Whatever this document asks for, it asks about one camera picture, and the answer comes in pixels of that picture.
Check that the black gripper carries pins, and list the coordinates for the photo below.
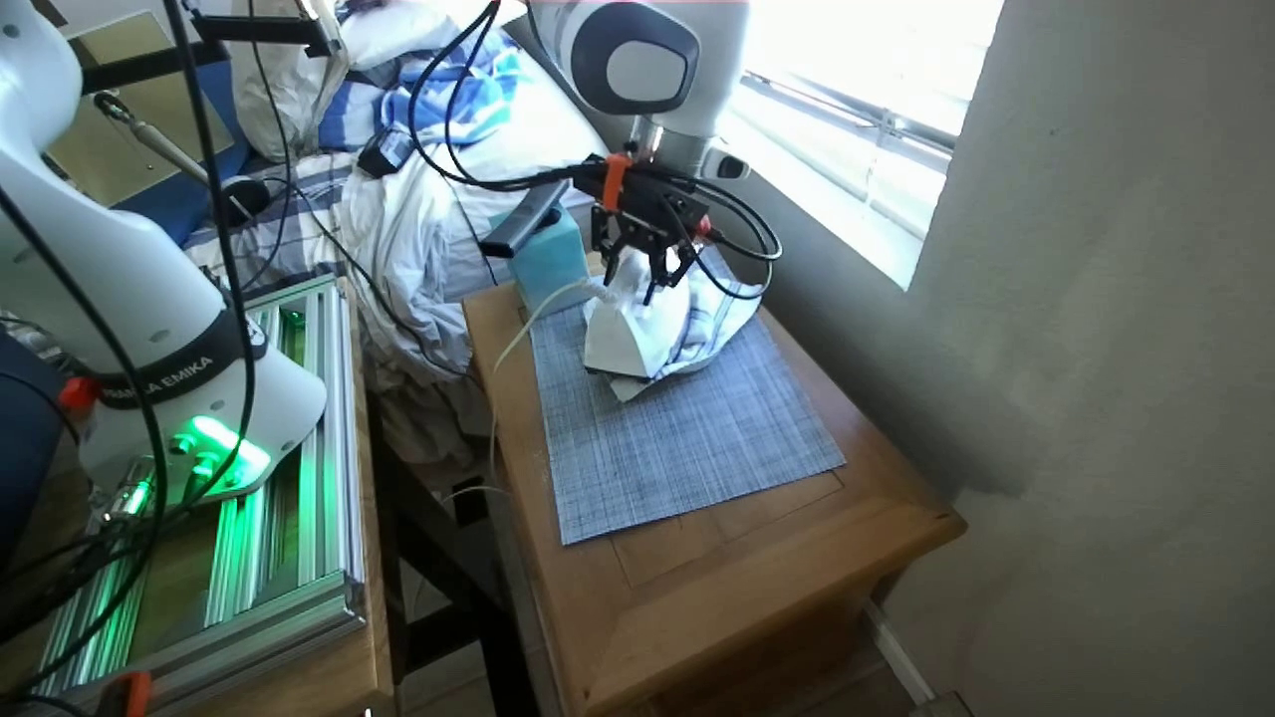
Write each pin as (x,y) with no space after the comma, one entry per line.
(649,205)

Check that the white clothes iron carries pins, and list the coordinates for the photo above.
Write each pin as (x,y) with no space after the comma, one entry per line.
(619,334)

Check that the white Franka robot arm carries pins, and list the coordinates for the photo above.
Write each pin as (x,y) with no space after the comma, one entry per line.
(104,291)

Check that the white tea towel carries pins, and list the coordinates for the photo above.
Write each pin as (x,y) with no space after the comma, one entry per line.
(724,326)

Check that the teal box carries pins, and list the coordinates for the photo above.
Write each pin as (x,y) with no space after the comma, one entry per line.
(548,274)

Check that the black flat device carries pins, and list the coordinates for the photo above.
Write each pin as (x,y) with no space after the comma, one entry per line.
(522,221)

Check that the blue-grey checked placemat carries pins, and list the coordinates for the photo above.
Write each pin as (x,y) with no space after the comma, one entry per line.
(692,439)

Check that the blue white striped cloth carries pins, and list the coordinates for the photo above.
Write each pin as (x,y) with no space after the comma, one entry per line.
(461,115)

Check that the wooden side table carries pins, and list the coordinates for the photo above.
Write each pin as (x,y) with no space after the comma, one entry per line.
(637,622)

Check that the white pillow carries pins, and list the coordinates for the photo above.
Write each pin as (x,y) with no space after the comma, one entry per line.
(286,83)

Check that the silver rod with black end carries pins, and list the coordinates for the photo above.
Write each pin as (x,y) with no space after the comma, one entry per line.
(159,144)

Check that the olive cushion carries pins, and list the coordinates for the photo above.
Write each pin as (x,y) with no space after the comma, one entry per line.
(134,132)

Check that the black tripod bar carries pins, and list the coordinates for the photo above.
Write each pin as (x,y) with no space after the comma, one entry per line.
(134,64)

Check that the red clamp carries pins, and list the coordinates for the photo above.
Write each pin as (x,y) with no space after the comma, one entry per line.
(76,398)

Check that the dark navy bag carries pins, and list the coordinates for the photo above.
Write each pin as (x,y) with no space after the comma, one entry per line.
(23,451)

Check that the orange clamp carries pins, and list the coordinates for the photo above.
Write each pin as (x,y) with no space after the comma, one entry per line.
(134,692)

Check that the dark wooden stool frame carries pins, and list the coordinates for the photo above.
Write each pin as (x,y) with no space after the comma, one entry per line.
(441,558)

